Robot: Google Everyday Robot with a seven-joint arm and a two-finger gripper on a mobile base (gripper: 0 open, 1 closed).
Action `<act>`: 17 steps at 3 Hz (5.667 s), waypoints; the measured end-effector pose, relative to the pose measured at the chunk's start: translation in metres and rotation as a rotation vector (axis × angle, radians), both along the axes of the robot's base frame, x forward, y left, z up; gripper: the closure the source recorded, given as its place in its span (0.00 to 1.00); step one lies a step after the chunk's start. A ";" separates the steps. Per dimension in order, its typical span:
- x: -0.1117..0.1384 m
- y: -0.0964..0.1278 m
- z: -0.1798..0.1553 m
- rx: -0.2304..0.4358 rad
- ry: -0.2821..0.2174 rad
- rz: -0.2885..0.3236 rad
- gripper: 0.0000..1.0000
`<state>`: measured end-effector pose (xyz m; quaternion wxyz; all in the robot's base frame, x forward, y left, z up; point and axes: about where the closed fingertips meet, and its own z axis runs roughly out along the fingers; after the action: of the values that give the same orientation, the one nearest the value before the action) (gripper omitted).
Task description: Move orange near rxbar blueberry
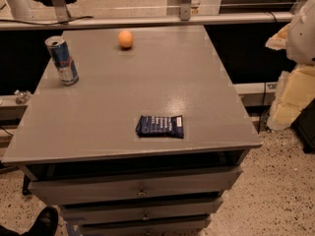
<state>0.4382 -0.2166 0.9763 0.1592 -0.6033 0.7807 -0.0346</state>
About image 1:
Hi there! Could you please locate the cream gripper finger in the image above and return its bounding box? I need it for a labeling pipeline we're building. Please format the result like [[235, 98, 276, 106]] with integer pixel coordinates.
[[267, 65, 315, 131], [265, 24, 290, 50]]

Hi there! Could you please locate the orange fruit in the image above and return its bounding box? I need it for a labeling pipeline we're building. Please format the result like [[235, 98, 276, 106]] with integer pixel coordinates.
[[118, 30, 134, 48]]

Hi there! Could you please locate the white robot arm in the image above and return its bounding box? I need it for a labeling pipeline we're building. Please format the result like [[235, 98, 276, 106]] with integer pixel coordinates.
[[266, 0, 315, 131]]

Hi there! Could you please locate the blue rxbar blueberry wrapper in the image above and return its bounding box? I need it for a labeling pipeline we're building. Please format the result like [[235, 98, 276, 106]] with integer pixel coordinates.
[[136, 115, 184, 139]]

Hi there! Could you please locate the grey drawer cabinet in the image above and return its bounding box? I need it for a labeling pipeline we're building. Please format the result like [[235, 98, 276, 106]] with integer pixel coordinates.
[[1, 25, 263, 236]]

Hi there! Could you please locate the bottom grey drawer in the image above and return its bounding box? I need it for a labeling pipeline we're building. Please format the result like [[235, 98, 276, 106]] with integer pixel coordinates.
[[80, 215, 210, 236]]

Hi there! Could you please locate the grey drawer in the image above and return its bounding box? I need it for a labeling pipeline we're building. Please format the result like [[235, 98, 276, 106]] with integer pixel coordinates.
[[29, 166, 242, 206], [80, 215, 210, 236], [62, 197, 222, 225]]

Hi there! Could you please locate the red bull can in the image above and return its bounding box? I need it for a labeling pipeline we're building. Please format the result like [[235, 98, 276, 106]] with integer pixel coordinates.
[[45, 35, 79, 86]]

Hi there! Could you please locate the top grey drawer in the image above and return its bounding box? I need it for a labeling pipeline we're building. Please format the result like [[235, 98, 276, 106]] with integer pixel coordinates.
[[29, 166, 242, 206]]

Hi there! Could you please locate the middle grey drawer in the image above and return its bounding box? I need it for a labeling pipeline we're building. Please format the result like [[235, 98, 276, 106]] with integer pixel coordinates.
[[62, 197, 222, 225]]

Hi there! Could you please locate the crumpled clear plastic item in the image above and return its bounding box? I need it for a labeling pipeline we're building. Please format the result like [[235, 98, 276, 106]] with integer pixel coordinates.
[[14, 89, 32, 104]]

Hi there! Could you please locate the white pipe top left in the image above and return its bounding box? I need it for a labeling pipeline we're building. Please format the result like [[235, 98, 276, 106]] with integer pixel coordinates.
[[5, 0, 33, 20]]

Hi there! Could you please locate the black shoe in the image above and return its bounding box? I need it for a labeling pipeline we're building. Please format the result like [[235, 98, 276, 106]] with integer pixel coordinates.
[[0, 206, 59, 236]]

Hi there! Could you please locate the black cable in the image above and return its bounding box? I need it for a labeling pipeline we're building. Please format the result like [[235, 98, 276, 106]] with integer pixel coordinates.
[[0, 15, 95, 27]]

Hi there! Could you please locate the horizontal metal rail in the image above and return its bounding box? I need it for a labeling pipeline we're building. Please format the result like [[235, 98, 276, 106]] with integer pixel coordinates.
[[0, 12, 293, 30]]

